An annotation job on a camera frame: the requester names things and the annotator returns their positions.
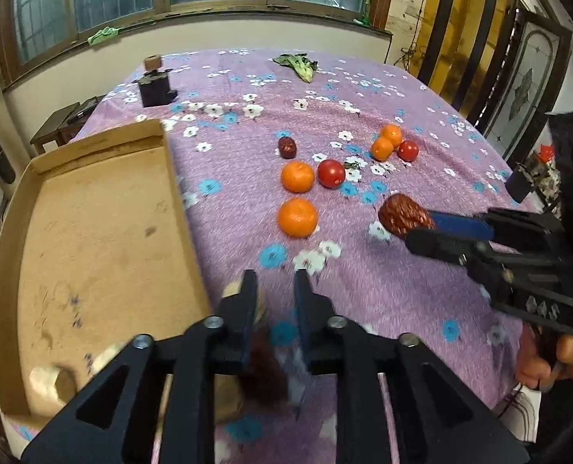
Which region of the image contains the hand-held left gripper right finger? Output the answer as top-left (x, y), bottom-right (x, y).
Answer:
top-left (293, 270), bottom-right (531, 464)

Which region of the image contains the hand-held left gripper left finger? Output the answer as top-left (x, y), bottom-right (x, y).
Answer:
top-left (20, 270), bottom-right (261, 464)

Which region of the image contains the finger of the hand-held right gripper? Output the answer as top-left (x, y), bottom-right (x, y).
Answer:
top-left (406, 229), bottom-right (514, 281)
top-left (429, 208), bottom-right (565, 252)

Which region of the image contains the wrinkled red date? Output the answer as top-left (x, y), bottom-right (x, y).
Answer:
top-left (378, 193), bottom-right (436, 239)

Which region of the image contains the orange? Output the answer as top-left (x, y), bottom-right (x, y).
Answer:
top-left (370, 137), bottom-right (394, 161)
top-left (277, 197), bottom-right (319, 239)
top-left (281, 160), bottom-right (315, 194)
top-left (380, 124), bottom-right (404, 150)

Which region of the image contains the brown cardboard box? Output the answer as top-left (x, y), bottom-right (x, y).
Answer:
top-left (0, 118), bottom-right (249, 421)

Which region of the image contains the beige round object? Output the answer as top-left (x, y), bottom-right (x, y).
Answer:
top-left (221, 280), bottom-right (269, 324)
top-left (28, 365), bottom-right (77, 404)

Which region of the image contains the glass panel door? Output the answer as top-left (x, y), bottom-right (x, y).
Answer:
top-left (480, 0), bottom-right (572, 155)

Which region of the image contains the gold black striped panel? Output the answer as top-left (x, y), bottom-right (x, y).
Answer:
top-left (419, 0), bottom-right (512, 109)

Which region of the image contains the purple floral tablecloth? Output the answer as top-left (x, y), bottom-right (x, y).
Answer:
top-left (6, 48), bottom-right (558, 464)

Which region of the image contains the green leafy vegetable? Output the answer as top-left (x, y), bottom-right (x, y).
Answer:
top-left (273, 53), bottom-right (319, 83)

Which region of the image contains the black pot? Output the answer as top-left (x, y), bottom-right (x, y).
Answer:
top-left (138, 68), bottom-right (178, 108)

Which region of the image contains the green cloth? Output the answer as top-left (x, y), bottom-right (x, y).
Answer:
top-left (87, 26), bottom-right (121, 46)

